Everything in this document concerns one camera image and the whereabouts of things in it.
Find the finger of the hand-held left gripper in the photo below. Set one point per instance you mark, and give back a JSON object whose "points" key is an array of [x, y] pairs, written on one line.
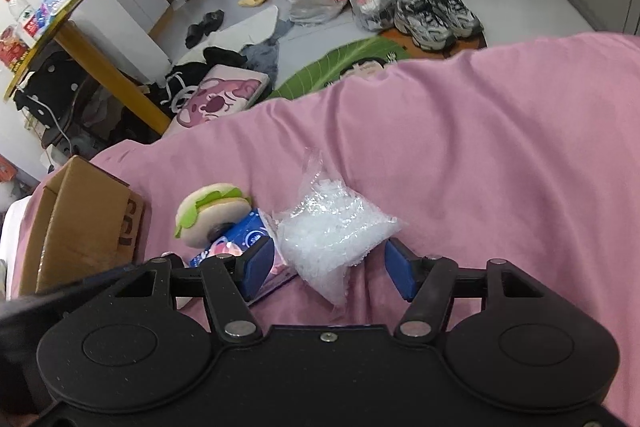
{"points": [[75, 294]]}

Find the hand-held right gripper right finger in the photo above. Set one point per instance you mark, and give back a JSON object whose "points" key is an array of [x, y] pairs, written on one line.
{"points": [[402, 269]]}

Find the black polka dot bag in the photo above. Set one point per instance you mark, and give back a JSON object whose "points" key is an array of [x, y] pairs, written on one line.
{"points": [[47, 77]]}

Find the green leaf rug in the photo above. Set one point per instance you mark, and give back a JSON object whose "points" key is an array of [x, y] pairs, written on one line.
{"points": [[320, 69]]}

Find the black slipper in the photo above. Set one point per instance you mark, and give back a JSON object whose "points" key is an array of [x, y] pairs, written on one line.
{"points": [[196, 36], [211, 21]]}

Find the grey sneaker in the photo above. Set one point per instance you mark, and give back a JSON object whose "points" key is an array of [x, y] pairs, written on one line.
{"points": [[457, 12], [425, 27]]}

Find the pink bear pillow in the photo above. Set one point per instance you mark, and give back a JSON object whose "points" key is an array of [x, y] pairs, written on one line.
{"points": [[220, 97]]}

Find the brown cardboard box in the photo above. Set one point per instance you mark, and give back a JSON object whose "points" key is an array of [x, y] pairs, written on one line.
{"points": [[75, 217]]}

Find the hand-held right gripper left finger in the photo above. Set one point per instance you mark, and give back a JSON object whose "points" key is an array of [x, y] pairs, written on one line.
{"points": [[257, 267]]}

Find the blue pocket tissue pack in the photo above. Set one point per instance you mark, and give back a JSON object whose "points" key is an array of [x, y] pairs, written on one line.
{"points": [[240, 234]]}

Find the burger plush toy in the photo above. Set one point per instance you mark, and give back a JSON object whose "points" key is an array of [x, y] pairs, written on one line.
{"points": [[210, 217]]}

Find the pink bed sheet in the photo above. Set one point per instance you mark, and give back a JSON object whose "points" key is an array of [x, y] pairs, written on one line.
{"points": [[475, 132]]}

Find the black clothes pile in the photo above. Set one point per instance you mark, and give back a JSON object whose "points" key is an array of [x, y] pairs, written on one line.
{"points": [[185, 74]]}

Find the round white table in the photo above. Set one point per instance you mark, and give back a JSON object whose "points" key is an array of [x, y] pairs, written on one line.
{"points": [[90, 47]]}

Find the grey cloth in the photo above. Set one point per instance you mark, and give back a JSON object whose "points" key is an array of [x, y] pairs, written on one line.
{"points": [[265, 54]]}

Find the clear plastic bag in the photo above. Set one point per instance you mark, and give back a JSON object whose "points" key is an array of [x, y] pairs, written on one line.
{"points": [[325, 232]]}

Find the red snack bag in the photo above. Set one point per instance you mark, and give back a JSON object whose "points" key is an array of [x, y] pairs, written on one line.
{"points": [[12, 49]]}

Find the clear water bottle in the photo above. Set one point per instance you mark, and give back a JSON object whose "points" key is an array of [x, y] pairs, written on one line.
{"points": [[22, 19]]}

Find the white bed sheet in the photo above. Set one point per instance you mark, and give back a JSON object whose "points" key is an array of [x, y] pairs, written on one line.
{"points": [[10, 247]]}

